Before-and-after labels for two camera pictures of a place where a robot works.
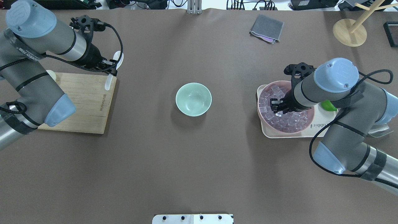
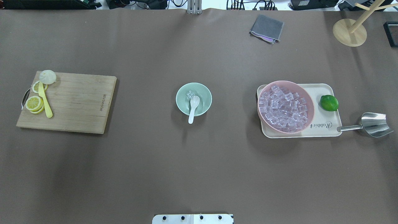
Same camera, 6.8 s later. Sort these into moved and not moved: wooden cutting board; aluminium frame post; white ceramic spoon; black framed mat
Moved: white ceramic spoon
Not moved: wooden cutting board; black framed mat; aluminium frame post
